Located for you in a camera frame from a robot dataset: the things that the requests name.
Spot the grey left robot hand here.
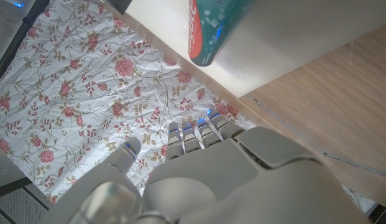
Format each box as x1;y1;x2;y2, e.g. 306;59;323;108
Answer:
40;107;367;224

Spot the Colgate toothpaste tube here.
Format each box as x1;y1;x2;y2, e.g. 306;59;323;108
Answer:
188;0;254;67

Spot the cream table mat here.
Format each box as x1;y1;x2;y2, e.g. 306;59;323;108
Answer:
124;0;386;100

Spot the floral backdrop cloth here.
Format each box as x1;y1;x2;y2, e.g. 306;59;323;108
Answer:
0;0;377;213

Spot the black backdrop stand pole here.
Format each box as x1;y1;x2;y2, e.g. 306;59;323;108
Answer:
0;0;51;88

